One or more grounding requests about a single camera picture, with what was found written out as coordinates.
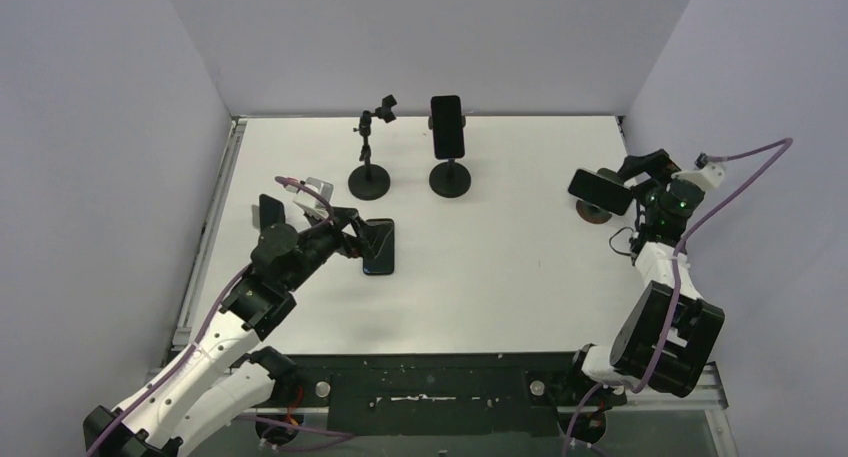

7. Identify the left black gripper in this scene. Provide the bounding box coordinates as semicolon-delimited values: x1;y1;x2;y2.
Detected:
283;206;392;293

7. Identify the black phone stand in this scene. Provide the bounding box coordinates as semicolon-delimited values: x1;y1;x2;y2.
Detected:
347;94;397;201
424;112;473;199

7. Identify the brown base phone stand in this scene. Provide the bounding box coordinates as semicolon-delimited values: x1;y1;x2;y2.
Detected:
575;168;622;225

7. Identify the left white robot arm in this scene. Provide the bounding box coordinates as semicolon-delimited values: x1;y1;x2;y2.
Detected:
83;207;394;456

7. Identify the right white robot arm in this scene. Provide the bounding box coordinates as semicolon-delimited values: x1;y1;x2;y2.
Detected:
562;149;725;404

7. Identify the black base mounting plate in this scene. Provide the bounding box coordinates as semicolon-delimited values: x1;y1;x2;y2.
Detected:
248;352;592;437

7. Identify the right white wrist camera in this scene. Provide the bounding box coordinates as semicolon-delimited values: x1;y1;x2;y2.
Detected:
672;153;726;192

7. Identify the aluminium rail left edge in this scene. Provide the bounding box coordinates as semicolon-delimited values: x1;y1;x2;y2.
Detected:
168;116;248;356

